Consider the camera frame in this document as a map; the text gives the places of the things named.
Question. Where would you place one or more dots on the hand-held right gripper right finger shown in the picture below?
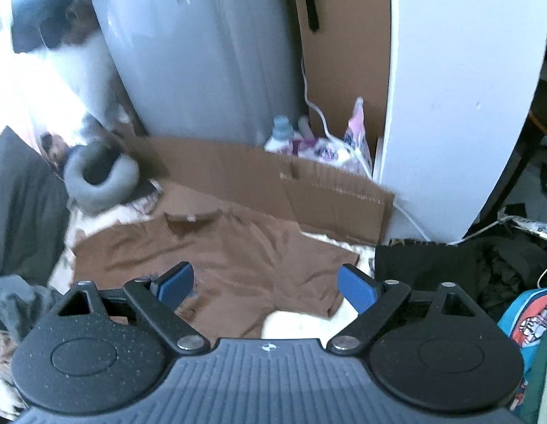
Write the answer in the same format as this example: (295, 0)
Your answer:
(357, 287)

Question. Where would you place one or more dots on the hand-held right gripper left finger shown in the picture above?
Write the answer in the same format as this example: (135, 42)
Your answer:
(176, 285)

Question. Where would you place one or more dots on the brown printed t-shirt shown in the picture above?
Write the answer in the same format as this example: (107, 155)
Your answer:
(255, 269)

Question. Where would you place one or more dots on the cream printed blanket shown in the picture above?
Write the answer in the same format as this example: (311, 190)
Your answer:
(291, 324)

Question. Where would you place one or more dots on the black cloth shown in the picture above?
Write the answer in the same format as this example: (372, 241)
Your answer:
(432, 265)

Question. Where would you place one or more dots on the grey neck pillow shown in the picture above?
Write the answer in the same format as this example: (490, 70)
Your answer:
(101, 198)

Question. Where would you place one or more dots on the flat cardboard sheet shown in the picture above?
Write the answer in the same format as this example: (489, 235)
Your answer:
(238, 176)

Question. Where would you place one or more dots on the pink printed plastic bag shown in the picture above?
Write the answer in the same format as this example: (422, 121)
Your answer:
(330, 152)

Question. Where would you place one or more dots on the blue-grey denim garment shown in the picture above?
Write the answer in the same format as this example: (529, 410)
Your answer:
(21, 300)

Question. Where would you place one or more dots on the white bottle blue cap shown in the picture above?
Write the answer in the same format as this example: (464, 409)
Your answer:
(280, 134)

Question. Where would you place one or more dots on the dark grey blanket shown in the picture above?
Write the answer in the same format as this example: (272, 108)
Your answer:
(21, 212)

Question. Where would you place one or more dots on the colourful backpack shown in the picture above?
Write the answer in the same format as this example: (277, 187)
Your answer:
(529, 322)

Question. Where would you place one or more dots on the brown plush toy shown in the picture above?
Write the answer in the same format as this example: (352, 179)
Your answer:
(52, 150)

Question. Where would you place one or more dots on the white black fluffy blanket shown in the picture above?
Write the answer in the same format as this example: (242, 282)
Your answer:
(1, 388)

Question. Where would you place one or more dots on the white cabinet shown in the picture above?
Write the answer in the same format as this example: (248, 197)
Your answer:
(454, 97)

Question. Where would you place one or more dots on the upright cardboard panel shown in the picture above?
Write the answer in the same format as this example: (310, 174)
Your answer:
(344, 62)

